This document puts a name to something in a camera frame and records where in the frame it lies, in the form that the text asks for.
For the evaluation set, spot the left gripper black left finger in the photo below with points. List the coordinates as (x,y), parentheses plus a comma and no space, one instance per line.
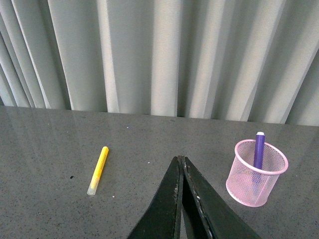
(162,219)

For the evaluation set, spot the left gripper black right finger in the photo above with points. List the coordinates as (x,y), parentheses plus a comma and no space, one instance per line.
(206,215)

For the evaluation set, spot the purple marker pen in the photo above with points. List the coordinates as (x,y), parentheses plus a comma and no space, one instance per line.
(258,159)

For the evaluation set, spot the pink mesh pen cup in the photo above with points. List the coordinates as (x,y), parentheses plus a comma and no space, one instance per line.
(251,186)

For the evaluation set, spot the yellow marker pen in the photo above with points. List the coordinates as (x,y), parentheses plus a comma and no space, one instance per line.
(98,171)

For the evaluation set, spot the grey pleated curtain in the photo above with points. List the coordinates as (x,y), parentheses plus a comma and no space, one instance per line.
(243,60)

